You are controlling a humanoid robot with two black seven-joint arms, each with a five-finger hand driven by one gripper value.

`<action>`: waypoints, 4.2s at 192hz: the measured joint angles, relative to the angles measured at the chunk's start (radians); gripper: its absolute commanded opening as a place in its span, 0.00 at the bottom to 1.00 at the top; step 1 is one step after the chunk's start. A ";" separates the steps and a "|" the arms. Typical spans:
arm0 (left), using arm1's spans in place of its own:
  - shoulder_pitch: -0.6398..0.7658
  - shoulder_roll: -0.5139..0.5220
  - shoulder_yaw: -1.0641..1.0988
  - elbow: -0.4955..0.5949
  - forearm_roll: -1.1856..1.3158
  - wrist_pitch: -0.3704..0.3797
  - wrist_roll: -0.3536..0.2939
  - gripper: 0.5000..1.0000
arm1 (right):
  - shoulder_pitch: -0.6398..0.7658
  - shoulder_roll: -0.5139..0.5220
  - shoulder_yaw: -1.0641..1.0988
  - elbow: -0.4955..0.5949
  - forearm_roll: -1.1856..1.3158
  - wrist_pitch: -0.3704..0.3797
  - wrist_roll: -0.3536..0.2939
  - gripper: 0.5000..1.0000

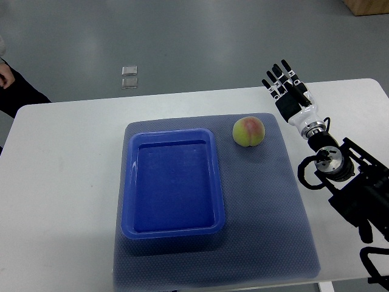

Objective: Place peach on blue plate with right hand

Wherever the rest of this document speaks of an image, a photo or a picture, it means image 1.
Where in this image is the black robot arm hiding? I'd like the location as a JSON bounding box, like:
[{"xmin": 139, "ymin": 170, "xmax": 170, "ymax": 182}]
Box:
[{"xmin": 297, "ymin": 118, "xmax": 388, "ymax": 289}]

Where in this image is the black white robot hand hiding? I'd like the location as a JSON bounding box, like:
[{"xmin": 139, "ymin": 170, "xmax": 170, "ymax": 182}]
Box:
[{"xmin": 262, "ymin": 60, "xmax": 327, "ymax": 139}]

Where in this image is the upper metal floor plate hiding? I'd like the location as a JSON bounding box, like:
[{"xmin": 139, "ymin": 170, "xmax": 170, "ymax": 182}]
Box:
[{"xmin": 122, "ymin": 65, "xmax": 137, "ymax": 76}]

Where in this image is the green red peach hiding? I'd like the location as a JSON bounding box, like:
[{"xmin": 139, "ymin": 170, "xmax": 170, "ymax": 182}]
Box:
[{"xmin": 232, "ymin": 116, "xmax": 266, "ymax": 147}]

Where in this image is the white table leg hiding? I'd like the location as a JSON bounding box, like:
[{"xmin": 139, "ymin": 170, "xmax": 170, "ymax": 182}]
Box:
[{"xmin": 317, "ymin": 281, "xmax": 335, "ymax": 292}]

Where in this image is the person in dark clothes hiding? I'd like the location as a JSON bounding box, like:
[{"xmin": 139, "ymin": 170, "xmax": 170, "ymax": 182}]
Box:
[{"xmin": 0, "ymin": 35, "xmax": 52, "ymax": 155}]

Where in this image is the grey blue table mat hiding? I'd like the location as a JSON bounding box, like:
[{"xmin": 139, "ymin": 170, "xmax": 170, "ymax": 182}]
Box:
[{"xmin": 113, "ymin": 113, "xmax": 320, "ymax": 291}]

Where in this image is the blue plastic tray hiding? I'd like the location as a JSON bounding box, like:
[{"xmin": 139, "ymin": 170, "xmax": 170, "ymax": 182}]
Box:
[{"xmin": 121, "ymin": 128, "xmax": 225, "ymax": 240}]

